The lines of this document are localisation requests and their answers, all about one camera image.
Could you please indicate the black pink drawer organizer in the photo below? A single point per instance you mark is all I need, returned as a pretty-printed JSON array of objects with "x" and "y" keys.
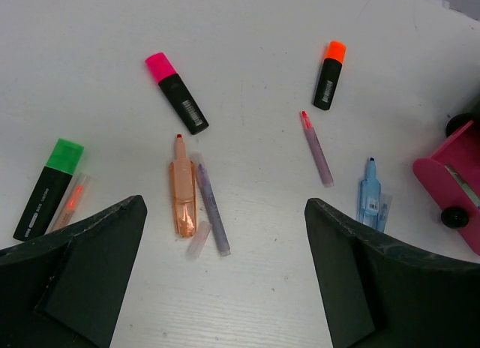
[{"x": 450, "y": 174}]

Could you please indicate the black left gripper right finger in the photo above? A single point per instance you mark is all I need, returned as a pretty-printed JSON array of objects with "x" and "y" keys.
[{"x": 378, "y": 291}]

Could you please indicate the green cap black highlighter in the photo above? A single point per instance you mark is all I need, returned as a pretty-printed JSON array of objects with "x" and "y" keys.
[{"x": 49, "y": 190}]

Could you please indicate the blue slim highlighter pen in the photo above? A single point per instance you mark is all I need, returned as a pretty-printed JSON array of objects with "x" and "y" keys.
[{"x": 385, "y": 203}]

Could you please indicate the purple slim highlighter pen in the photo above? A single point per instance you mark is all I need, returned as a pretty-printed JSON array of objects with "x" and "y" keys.
[{"x": 211, "y": 206}]

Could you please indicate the orange slim highlighter pen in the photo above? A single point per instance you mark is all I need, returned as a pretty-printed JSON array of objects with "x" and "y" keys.
[{"x": 72, "y": 202}]

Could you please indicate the clear pink pen cap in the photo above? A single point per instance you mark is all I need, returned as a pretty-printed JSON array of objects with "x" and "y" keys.
[{"x": 198, "y": 240}]

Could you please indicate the orange cap black highlighter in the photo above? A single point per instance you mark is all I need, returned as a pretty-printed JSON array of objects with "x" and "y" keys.
[{"x": 329, "y": 75}]

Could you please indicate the uncapped purple red-tip pen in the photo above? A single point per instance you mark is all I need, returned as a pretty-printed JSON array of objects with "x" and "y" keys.
[{"x": 316, "y": 151}]

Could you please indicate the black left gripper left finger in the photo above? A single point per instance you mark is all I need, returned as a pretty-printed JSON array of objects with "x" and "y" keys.
[{"x": 66, "y": 288}]

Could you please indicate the orange translucent correction pen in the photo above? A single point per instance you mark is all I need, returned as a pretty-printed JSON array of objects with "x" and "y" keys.
[{"x": 183, "y": 186}]

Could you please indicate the pink cap black highlighter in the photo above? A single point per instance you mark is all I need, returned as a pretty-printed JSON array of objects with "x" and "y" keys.
[{"x": 176, "y": 92}]

